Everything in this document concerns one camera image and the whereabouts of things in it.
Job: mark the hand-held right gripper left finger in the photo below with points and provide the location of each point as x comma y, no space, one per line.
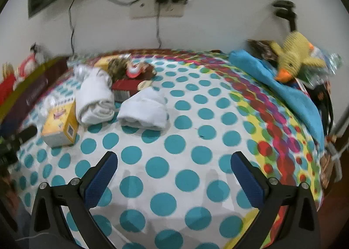
101,180

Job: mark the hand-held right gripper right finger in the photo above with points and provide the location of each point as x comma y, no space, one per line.
248,180

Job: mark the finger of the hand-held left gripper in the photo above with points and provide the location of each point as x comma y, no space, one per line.
26,133

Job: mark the yellow box with white side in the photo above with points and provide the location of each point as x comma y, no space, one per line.
57,123

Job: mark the gold tin box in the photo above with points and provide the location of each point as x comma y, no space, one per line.
35,88

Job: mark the white sock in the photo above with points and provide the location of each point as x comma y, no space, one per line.
144,110
95,96

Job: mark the red box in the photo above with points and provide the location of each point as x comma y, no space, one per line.
125,86

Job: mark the brown-haired doll figurine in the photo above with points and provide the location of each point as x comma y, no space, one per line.
136,70

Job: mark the crinkled white plastic wrap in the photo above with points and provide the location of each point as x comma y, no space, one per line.
47,106
80,72

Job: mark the polka dot blanket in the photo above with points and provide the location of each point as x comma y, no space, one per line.
174,118

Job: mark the blue cloth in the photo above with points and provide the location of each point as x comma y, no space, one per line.
261,74

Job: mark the dark patterned bag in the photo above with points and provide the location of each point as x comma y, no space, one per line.
259,47

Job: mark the yellow duck plush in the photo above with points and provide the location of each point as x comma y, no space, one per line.
294,50

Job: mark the clear plastic bottle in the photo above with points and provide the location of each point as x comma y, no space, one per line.
331,63

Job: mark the white wall outlet plate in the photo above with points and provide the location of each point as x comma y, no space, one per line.
144,10

